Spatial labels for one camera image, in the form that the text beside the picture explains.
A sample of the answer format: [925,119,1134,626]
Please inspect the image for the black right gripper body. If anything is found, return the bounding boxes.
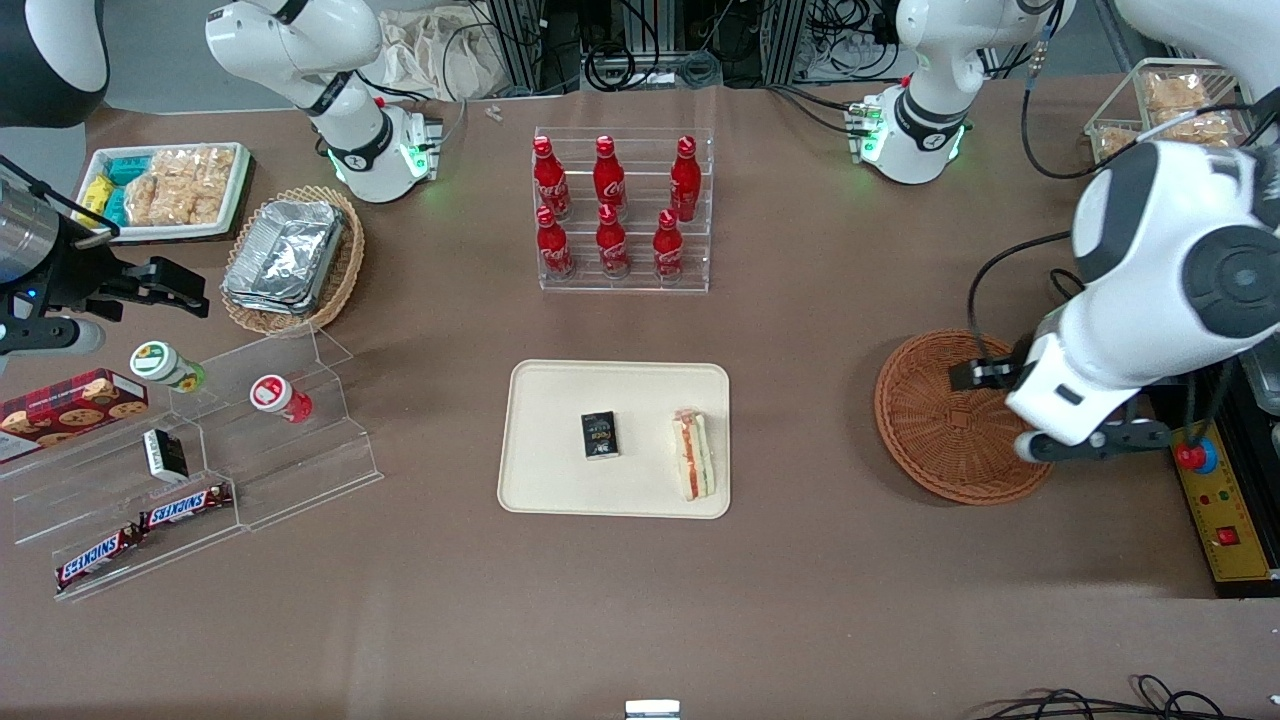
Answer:
[40,225,133,321]

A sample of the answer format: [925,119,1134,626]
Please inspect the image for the triangular sandwich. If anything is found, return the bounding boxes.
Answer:
[671,407,718,502]

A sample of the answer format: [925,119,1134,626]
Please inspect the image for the round brown wicker basket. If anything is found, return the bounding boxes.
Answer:
[874,329,1057,507]

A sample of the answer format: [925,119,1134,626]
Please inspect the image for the white rectangular snack tray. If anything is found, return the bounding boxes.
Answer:
[74,142,253,245]

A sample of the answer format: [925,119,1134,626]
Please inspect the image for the oval light wicker basket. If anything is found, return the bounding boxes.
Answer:
[219,184,367,337]

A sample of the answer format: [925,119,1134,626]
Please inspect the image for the beige plastic tray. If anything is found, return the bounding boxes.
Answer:
[497,359,732,521]

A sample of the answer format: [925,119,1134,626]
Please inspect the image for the green lidded small bottle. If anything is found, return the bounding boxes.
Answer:
[129,340,208,394]

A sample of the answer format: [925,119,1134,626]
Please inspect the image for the clear bag of rice crackers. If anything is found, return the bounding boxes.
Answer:
[123,146,237,228]

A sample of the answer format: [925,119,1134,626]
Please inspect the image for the stack of foil trays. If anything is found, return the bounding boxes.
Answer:
[221,198,347,317]

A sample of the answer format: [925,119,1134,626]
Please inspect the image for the red cookie box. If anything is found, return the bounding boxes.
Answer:
[0,367,151,465]

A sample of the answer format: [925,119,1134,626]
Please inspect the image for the red small drink bottle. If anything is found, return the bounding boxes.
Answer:
[249,374,314,425]

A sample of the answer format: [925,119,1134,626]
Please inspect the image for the black and white small box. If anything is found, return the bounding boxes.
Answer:
[142,427,190,484]

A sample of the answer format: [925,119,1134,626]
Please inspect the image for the yellow emergency stop box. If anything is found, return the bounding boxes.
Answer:
[1167,420,1280,600]

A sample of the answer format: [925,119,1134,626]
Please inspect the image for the Snickers chocolate bar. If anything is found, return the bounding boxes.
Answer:
[54,526,145,591]
[137,482,235,532]

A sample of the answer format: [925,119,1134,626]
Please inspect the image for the clear acrylic step shelf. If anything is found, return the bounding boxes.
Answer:
[0,324,386,603]

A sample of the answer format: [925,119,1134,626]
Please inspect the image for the clear snack container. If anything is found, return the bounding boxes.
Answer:
[1084,57,1253,169]

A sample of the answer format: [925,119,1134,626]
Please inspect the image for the red cola bottle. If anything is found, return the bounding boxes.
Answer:
[668,135,703,224]
[534,206,577,282]
[595,203,633,280]
[532,136,572,222]
[592,135,629,217]
[652,208,686,284]

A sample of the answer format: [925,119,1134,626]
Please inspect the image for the clear acrylic bottle rack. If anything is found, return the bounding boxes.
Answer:
[532,126,714,295]

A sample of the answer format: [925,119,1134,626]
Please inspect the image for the white plastic bag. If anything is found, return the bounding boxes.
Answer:
[378,8,513,103]

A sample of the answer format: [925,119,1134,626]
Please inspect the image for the small black card box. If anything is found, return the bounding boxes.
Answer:
[580,410,622,462]

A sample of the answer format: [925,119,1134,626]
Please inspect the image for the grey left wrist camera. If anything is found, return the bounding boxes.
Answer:
[1014,419,1174,465]

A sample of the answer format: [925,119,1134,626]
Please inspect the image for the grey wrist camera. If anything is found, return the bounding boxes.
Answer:
[1014,419,1174,465]
[0,317,106,359]

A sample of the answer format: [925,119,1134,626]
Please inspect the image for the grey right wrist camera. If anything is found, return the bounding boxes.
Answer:
[0,317,106,359]

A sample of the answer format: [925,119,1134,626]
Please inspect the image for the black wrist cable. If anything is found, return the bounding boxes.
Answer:
[965,230,1076,363]

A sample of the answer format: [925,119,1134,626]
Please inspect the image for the thin black camera cable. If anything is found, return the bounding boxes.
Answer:
[0,154,123,239]

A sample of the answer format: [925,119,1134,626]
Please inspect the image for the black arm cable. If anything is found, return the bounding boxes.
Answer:
[1019,40,1280,182]

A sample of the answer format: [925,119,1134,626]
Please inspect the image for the black base cables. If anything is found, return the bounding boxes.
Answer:
[768,83,873,138]

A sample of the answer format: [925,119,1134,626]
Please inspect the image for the black floor cables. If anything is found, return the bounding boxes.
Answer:
[975,674,1280,720]

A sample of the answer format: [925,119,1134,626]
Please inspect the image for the aluminium frame post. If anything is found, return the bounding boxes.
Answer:
[488,0,548,93]
[762,0,809,83]

